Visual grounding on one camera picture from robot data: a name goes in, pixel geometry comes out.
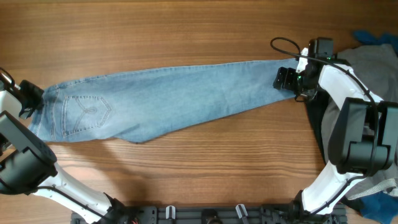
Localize dark blue garment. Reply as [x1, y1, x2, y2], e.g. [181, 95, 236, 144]
[349, 30, 397, 223]

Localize light blue denim jeans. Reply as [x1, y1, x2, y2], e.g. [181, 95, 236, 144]
[29, 58, 297, 142]

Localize left black camera cable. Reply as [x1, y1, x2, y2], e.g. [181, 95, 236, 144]
[0, 185, 109, 222]

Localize black mounting rail base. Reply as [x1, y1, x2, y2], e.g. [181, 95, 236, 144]
[70, 205, 348, 224]

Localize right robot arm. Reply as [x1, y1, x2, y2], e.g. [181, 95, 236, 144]
[271, 58, 397, 223]

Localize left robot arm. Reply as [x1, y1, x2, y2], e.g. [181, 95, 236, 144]
[1, 69, 135, 223]

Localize grey garment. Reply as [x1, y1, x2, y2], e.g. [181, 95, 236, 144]
[338, 44, 397, 200]

